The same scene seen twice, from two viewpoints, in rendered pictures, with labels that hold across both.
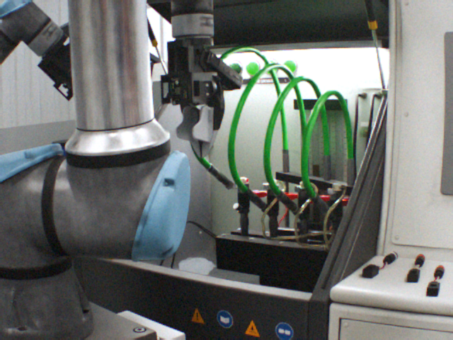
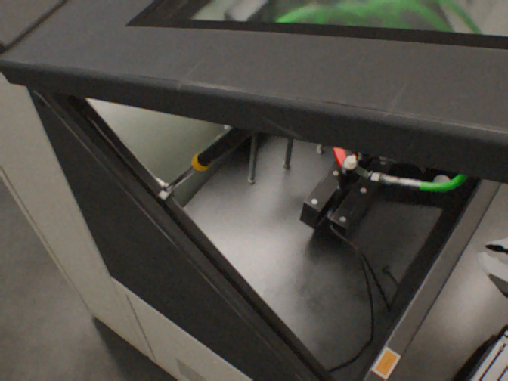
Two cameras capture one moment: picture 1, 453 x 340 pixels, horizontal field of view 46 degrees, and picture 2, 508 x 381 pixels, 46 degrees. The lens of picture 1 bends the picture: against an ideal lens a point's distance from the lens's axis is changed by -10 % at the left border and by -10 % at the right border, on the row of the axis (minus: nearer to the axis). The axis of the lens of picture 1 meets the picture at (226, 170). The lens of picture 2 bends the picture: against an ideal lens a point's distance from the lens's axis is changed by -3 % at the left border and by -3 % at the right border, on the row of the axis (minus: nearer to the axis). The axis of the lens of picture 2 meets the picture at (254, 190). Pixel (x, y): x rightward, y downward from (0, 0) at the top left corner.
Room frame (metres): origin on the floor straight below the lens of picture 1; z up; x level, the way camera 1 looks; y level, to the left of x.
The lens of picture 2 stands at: (1.57, 0.52, 2.01)
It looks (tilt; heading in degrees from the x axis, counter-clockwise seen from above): 61 degrees down; 265
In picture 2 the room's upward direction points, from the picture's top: 5 degrees clockwise
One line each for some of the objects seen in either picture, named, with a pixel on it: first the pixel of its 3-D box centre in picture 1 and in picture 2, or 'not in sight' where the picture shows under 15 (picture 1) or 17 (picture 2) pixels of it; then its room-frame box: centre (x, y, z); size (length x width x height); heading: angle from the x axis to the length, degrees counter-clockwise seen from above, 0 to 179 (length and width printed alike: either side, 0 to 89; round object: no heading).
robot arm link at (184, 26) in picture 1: (193, 28); not in sight; (1.03, 0.05, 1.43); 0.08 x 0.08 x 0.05
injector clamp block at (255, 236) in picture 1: (288, 270); (362, 173); (1.29, -0.13, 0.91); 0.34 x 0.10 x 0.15; 54
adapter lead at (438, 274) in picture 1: (436, 280); not in sight; (0.89, -0.36, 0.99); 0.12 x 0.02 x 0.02; 152
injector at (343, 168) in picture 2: (241, 228); (345, 195); (1.35, -0.03, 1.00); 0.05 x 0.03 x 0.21; 144
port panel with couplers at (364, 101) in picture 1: (377, 132); not in sight; (1.43, -0.39, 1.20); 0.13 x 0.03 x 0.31; 54
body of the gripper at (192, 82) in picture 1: (191, 72); not in sight; (1.03, 0.05, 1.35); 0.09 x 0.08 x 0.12; 144
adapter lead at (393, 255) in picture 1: (381, 263); not in sight; (1.02, -0.29, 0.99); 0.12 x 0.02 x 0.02; 139
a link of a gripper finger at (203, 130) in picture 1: (202, 132); not in sight; (1.02, 0.04, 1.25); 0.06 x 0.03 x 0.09; 144
